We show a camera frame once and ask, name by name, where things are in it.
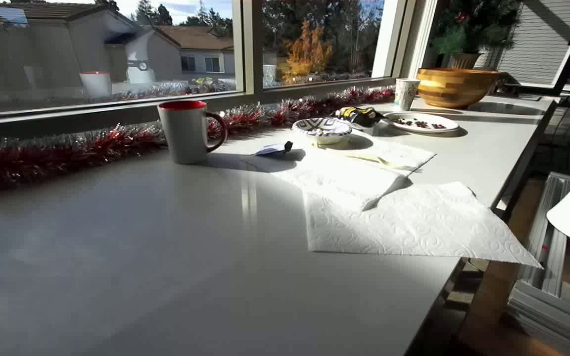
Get white mug red rim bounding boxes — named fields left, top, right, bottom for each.
left=157, top=98, right=230, bottom=165

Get pale yellow plastic utensil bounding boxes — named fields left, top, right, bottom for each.
left=345, top=152, right=412, bottom=173

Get coffee beans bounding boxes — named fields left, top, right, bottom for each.
left=400, top=114, right=448, bottom=130

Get small white dark-tipped object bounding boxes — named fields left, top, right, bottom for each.
left=256, top=138, right=307, bottom=161

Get blue patterned white bowl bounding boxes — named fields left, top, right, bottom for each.
left=291, top=114, right=355, bottom=150

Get window frame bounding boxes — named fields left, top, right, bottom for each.
left=0, top=0, right=436, bottom=128

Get white plate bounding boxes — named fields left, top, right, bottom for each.
left=382, top=108, right=461, bottom=136

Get black yellow popcorn snack bag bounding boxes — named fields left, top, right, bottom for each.
left=335, top=104, right=388, bottom=128

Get patterned paper cup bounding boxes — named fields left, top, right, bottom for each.
left=394, top=76, right=422, bottom=110

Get aluminium extrusion frame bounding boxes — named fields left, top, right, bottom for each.
left=505, top=171, right=570, bottom=356

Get plain white paper towel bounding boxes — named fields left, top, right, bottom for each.
left=277, top=138, right=438, bottom=213

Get embossed white paper towel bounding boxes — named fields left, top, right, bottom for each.
left=303, top=179, right=543, bottom=268

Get red silver tinsel garland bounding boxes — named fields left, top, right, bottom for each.
left=0, top=84, right=398, bottom=195

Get wooden bowl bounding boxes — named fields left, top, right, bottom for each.
left=416, top=67, right=507, bottom=110

